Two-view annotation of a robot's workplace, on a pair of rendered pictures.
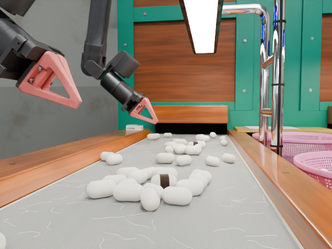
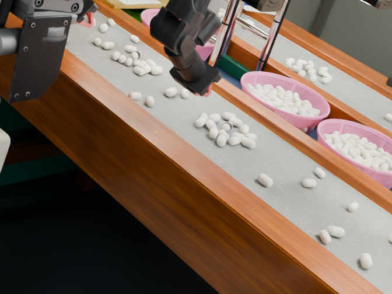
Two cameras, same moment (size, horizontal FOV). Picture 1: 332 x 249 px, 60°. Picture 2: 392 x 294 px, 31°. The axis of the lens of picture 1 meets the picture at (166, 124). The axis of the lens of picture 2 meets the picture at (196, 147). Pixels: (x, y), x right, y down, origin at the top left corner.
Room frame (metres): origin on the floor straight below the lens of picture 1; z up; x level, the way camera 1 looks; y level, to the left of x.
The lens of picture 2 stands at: (-0.28, 1.43, 1.47)
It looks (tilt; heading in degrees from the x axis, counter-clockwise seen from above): 27 degrees down; 297
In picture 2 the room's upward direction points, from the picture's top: 20 degrees clockwise
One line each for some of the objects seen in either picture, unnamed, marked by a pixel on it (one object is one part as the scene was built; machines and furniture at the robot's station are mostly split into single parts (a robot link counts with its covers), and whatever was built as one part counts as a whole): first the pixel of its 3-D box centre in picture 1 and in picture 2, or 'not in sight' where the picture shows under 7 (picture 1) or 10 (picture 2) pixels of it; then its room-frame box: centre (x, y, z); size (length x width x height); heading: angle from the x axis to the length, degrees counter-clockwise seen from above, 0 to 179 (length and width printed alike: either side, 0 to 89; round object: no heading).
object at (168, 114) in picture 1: (189, 114); not in sight; (1.16, -0.10, 0.83); 0.30 x 0.06 x 0.07; 82
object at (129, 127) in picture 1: (134, 127); not in sight; (1.12, 0.12, 0.77); 0.06 x 0.04 x 0.02; 82
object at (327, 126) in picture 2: not in sight; (358, 160); (0.13, -0.29, 0.72); 0.27 x 0.27 x 0.10
